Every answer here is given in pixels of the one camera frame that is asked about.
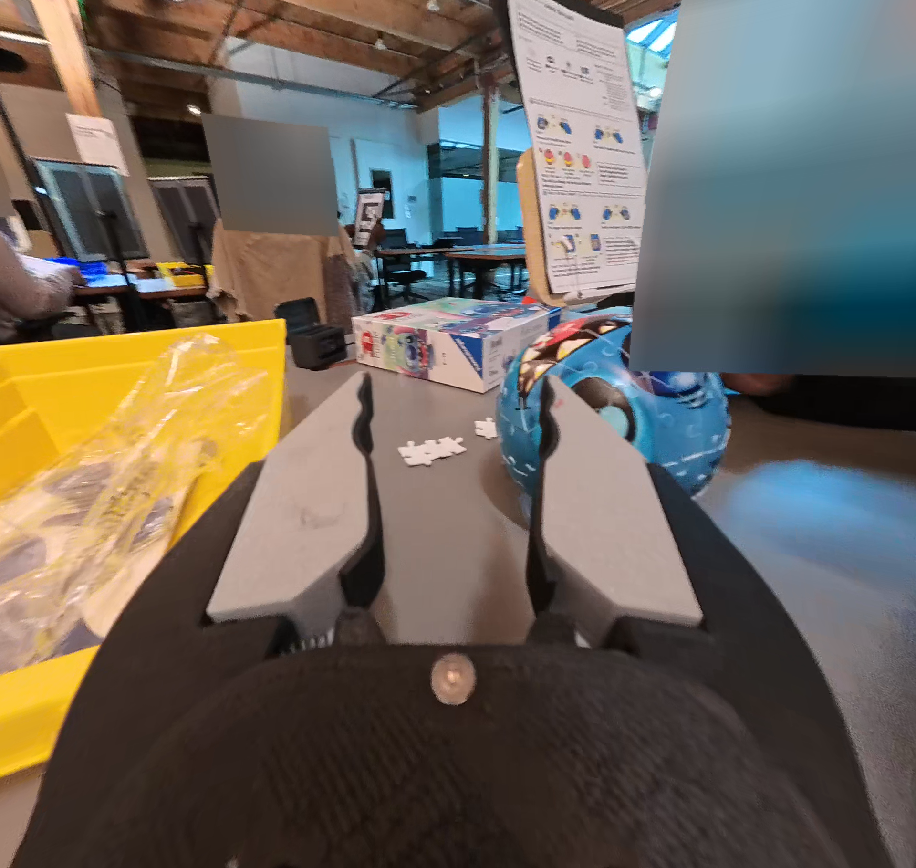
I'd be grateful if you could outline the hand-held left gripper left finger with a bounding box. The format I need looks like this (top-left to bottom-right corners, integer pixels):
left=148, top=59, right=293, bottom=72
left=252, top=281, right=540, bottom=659
left=205, top=371, right=388, bottom=643

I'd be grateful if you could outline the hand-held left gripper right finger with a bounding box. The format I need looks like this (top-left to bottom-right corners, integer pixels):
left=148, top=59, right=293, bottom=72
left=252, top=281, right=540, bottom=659
left=525, top=374, right=705, bottom=646

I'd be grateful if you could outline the blue puzzle ball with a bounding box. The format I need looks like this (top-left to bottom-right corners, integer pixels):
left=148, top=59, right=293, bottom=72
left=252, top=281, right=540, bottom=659
left=496, top=313, right=732, bottom=501

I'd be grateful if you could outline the puzzle box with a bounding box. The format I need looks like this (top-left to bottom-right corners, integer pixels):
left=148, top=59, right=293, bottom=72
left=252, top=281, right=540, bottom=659
left=351, top=297, right=563, bottom=395

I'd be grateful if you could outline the yellow plastic bin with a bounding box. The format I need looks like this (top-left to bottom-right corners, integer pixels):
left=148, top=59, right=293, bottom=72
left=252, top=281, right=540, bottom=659
left=0, top=319, right=288, bottom=780
left=155, top=261, right=216, bottom=288

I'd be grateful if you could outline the clear plastic bag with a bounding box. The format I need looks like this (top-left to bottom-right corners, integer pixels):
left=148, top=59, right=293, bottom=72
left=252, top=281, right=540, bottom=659
left=0, top=333, right=270, bottom=676

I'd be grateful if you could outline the black case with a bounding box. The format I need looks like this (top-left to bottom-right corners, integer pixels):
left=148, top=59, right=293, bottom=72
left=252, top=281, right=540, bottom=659
left=275, top=298, right=349, bottom=372

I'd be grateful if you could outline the tan cloth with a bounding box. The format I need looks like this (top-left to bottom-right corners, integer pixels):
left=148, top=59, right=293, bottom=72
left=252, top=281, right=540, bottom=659
left=210, top=227, right=360, bottom=326

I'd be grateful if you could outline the black office chair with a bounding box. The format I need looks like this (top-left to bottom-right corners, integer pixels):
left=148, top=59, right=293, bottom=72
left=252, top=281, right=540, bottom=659
left=381, top=229, right=431, bottom=304

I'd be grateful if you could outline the wooden office table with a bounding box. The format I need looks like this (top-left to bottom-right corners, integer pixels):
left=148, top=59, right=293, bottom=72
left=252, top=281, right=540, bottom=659
left=445, top=244, right=529, bottom=296

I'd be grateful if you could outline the blue plastic bin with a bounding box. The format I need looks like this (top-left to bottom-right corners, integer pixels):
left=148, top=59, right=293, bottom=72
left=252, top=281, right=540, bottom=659
left=42, top=257, right=110, bottom=286

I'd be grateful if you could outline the white paper notice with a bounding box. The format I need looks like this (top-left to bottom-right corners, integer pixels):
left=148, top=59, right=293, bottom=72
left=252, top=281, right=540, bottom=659
left=65, top=112, right=130, bottom=177

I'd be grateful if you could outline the wooden post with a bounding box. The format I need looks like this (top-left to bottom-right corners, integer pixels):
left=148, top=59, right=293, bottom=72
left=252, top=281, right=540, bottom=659
left=20, top=0, right=103, bottom=119

